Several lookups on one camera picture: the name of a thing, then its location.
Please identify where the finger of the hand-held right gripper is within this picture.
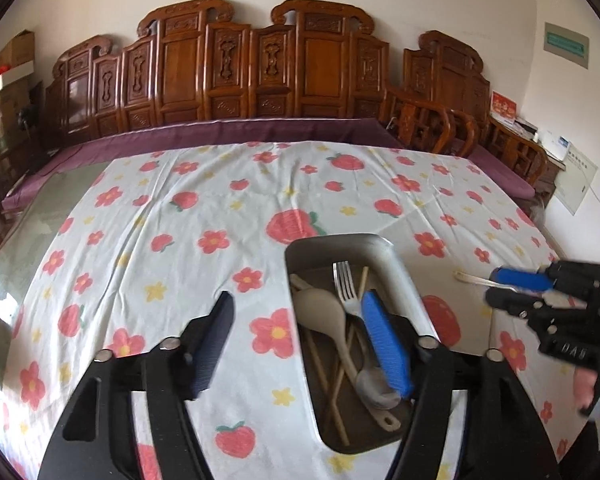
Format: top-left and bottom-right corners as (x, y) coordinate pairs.
(485, 287), (600, 334)
(489, 259), (600, 296)

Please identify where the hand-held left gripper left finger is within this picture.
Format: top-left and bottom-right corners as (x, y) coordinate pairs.
(37, 290), (237, 480)

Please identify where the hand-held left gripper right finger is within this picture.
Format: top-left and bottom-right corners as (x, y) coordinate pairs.
(360, 290), (563, 480)

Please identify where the silver fork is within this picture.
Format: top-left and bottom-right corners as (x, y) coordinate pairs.
(326, 265), (370, 412)

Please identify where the wooden chopstick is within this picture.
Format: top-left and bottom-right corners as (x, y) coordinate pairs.
(304, 326), (351, 447)

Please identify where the metal tray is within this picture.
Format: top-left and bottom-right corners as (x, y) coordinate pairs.
(284, 233), (443, 455)

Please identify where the person's right hand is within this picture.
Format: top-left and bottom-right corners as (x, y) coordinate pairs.
(572, 362), (600, 410)

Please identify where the strawberry flower print tablecloth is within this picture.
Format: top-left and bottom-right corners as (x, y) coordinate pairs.
(0, 140), (578, 480)

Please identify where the white paper board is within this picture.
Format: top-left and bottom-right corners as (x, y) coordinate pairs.
(554, 151), (599, 214)

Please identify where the carved wooden armchair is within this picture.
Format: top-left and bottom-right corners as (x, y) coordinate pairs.
(484, 119), (549, 197)
(384, 87), (482, 158)

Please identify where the white and blue box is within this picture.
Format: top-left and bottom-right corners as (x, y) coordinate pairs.
(536, 127), (572, 162)

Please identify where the red card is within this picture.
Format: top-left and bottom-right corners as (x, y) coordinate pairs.
(490, 91), (519, 119)

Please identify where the purple cloth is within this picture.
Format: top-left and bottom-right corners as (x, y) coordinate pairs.
(2, 117), (537, 211)

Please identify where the carved wooden sofa back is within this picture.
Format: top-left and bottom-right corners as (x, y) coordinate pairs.
(137, 0), (254, 127)
(402, 30), (492, 128)
(45, 35), (157, 150)
(252, 0), (392, 122)

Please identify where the brown cardboard box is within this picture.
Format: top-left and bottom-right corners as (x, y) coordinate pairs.
(0, 80), (44, 128)
(0, 30), (36, 77)

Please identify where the white box with red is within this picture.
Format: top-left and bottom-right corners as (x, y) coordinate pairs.
(0, 62), (37, 92)

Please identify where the green wall sign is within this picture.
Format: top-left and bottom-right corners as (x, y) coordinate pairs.
(543, 21), (591, 69)

